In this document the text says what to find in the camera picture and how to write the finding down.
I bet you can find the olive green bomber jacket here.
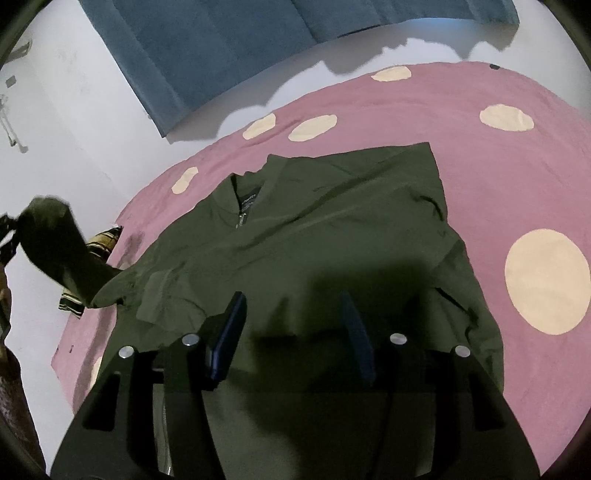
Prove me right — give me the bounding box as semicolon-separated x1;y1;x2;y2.
15;141;506;480

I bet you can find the plaid brown pillow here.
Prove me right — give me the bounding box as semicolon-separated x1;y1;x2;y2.
58;225;123;318

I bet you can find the blue curtain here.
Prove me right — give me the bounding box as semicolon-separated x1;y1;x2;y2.
81;0;520;136

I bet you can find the pink polka dot bedsheet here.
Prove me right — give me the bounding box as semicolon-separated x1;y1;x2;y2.
50;61;591;476

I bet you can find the wall vent plate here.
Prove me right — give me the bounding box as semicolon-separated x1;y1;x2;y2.
5;76;17;88

